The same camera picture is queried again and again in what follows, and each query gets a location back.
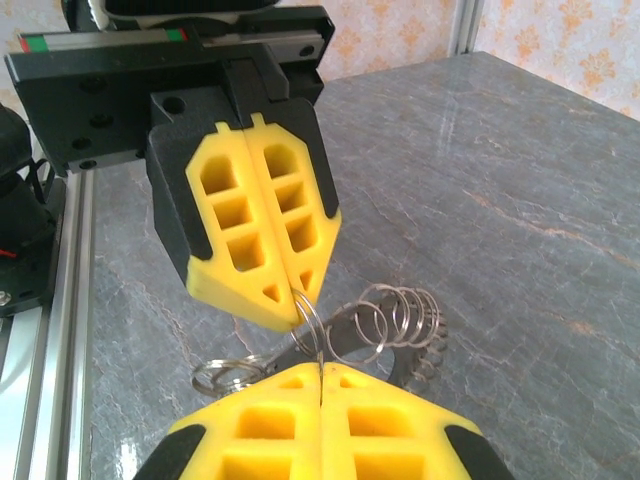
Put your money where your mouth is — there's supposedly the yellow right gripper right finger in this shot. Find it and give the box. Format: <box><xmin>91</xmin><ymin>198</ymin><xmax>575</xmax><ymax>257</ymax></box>
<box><xmin>319</xmin><ymin>362</ymin><xmax>516</xmax><ymax>480</ymax></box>

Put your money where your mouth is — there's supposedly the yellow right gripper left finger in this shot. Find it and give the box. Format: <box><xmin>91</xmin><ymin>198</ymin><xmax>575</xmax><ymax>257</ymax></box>
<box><xmin>132</xmin><ymin>362</ymin><xmax>322</xmax><ymax>480</ymax></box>

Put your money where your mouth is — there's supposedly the round metal disc with keyrings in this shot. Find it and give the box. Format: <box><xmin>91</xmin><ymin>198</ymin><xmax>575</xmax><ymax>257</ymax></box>
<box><xmin>191</xmin><ymin>283</ymin><xmax>449</xmax><ymax>401</ymax></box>

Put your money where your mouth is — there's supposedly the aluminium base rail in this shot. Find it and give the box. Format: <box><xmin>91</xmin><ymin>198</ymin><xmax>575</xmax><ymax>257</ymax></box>
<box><xmin>0</xmin><ymin>164</ymin><xmax>96</xmax><ymax>480</ymax></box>

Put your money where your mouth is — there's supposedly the aluminium frame post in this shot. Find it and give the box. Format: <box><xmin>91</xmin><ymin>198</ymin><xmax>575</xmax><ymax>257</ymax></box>
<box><xmin>451</xmin><ymin>0</ymin><xmax>487</xmax><ymax>56</ymax></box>

